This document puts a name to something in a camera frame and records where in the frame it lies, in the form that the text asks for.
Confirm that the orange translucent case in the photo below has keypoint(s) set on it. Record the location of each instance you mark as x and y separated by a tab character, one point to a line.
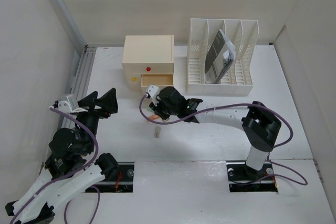
153	117

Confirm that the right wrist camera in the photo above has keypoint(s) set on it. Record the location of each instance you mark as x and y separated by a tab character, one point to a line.
152	92

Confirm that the cream drawer cabinet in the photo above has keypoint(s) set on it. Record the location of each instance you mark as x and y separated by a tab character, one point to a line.
148	59

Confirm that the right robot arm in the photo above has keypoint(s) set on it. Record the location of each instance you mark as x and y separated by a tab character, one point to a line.
256	121

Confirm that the grey setup guide booklet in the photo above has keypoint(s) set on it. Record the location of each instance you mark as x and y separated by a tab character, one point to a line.
219	58

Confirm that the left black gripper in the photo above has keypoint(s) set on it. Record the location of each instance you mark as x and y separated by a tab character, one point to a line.
108	102

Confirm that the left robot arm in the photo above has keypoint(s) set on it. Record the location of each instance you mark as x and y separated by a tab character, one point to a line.
74	163

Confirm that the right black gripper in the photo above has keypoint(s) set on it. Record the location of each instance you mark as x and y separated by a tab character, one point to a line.
157	109

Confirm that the white plastic strip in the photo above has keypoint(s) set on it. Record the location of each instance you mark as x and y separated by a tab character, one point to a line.
157	131

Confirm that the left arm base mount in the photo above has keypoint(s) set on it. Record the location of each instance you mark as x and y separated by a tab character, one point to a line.
122	182

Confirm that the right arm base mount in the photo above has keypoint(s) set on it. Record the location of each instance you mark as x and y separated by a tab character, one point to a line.
243	179

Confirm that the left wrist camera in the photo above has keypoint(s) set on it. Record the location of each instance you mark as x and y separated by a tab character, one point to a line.
66	103

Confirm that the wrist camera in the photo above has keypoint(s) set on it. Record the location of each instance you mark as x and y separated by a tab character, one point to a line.
66	103
152	92

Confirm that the aluminium frame rail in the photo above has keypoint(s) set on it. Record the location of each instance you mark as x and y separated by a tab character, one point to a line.
83	59

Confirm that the white file organizer rack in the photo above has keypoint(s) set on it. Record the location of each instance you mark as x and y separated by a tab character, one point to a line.
237	80

